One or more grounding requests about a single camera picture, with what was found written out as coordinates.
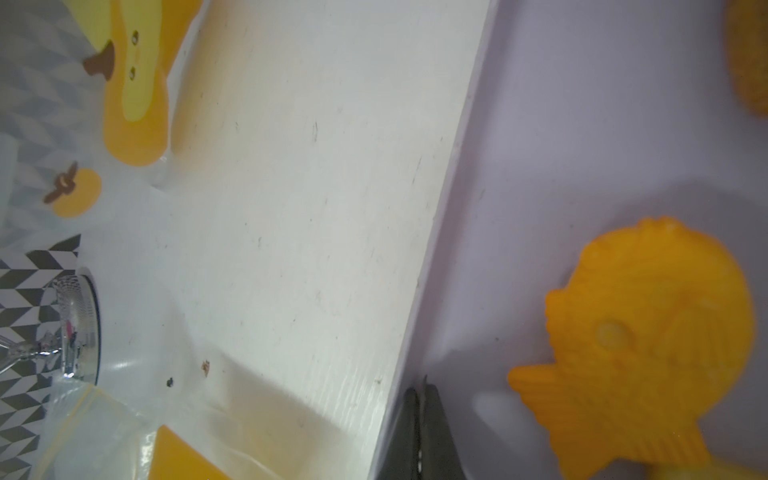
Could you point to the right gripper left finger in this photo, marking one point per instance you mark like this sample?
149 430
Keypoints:
401 458

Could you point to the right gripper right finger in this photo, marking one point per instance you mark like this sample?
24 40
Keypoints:
439 455

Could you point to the orange fish shaped cookie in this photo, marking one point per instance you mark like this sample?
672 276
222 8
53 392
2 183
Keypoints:
653 328

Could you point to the lavender plastic tray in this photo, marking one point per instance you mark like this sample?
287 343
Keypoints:
583 117

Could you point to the duck print resealable bag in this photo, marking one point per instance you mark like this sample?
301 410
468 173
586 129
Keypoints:
88 93

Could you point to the duck print bag upper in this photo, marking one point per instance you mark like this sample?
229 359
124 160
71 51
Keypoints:
236 432

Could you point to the brown heart cookie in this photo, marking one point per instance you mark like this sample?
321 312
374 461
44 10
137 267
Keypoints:
745 29

